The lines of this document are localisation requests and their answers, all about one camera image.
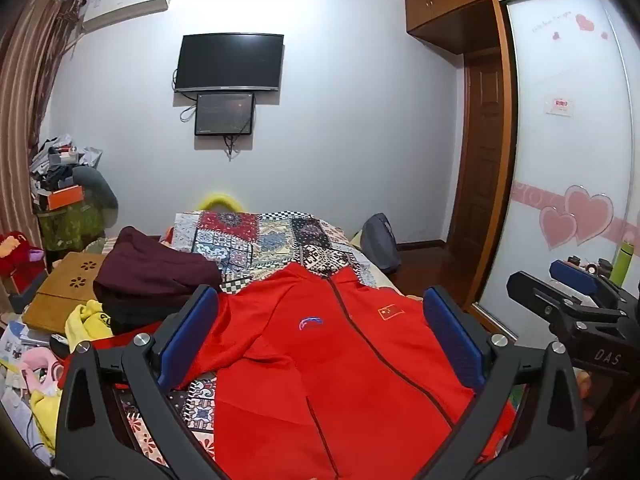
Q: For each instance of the brown wooden door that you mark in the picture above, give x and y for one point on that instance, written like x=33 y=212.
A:
x=482 y=160

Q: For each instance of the green bottle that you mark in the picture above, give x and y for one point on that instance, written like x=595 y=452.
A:
x=623 y=262

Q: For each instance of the red plush toy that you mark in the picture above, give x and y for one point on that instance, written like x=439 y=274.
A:
x=17 y=257

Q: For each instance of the grey backpack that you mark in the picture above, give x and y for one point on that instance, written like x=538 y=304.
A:
x=380 y=242

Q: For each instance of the grey cushion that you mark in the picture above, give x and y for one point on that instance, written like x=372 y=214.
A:
x=97 y=187

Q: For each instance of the wooden overhead cabinet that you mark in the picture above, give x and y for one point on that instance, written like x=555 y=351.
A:
x=450 y=0

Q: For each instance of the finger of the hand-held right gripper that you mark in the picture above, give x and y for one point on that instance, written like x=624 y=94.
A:
x=545 y=297
x=575 y=272

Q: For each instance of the maroon folded clothes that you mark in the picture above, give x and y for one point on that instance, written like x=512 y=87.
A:
x=150 y=275

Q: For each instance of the green patterned cloth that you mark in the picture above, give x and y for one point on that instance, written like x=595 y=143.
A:
x=70 y=227

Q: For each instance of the frosted heart-print wardrobe door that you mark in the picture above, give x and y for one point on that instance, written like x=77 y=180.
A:
x=565 y=170

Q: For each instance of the brown striped curtain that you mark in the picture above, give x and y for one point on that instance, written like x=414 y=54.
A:
x=25 y=110

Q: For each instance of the wall-mounted black television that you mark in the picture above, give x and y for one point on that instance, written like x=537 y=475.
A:
x=227 y=62

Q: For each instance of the patchwork printed bedspread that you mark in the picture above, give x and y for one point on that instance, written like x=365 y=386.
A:
x=270 y=245

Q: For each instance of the yellow garment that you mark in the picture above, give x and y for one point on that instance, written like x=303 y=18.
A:
x=87 y=327

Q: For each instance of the orange box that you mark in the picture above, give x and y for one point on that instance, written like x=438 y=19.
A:
x=65 y=197

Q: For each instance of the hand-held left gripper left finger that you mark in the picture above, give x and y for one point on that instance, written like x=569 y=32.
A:
x=192 y=332

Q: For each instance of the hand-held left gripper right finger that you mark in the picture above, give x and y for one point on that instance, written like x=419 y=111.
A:
x=452 y=340

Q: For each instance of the white air conditioner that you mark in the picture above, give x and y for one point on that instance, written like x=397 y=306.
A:
x=127 y=2

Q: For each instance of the small black wall monitor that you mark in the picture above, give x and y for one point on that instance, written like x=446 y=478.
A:
x=224 y=114

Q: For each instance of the red zip jacket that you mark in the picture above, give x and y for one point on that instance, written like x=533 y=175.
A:
x=350 y=360

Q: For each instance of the pink soft item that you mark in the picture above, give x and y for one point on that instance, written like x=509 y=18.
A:
x=37 y=367

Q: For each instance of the yellow hoop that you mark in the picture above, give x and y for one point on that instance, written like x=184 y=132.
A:
x=220 y=199

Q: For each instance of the pile of papers and clutter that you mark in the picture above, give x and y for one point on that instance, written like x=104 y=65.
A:
x=57 y=155

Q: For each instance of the wooden lap desk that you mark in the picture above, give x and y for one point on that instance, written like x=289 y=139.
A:
x=62 y=287

